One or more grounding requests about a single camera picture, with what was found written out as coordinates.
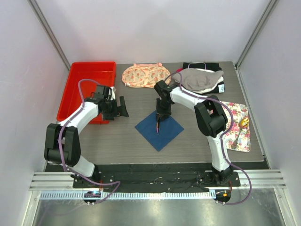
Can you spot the orange floral fabric mask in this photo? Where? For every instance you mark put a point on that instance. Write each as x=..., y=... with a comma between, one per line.
x=145, y=75

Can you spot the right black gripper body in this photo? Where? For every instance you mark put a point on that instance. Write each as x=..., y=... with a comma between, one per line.
x=163, y=107

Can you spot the floral rectangular tray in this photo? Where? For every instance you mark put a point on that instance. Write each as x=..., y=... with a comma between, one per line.
x=239, y=111

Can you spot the iridescent gold spoon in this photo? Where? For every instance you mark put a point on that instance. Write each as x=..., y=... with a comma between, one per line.
x=243, y=124

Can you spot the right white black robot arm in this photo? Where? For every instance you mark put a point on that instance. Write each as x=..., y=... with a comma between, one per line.
x=211, y=121

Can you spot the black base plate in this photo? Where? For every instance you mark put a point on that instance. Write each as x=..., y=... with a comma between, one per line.
x=163, y=178

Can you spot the black folded cloth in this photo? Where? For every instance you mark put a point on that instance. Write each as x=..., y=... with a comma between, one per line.
x=200, y=65

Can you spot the red plastic bin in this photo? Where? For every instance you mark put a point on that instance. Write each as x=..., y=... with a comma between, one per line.
x=102, y=72

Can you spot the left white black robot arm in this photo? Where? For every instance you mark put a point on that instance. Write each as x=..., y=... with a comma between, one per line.
x=62, y=144

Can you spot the aluminium rail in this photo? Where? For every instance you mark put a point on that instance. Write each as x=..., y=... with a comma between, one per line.
x=95, y=195

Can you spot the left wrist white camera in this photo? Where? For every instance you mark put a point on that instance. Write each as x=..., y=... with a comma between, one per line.
x=112, y=93

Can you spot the white folded cloth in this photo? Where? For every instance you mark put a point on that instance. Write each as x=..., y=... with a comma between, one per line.
x=218, y=88

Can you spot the blue paper napkin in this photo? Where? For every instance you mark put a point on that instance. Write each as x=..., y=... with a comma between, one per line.
x=169, y=129

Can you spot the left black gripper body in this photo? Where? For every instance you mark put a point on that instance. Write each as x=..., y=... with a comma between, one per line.
x=111, y=110

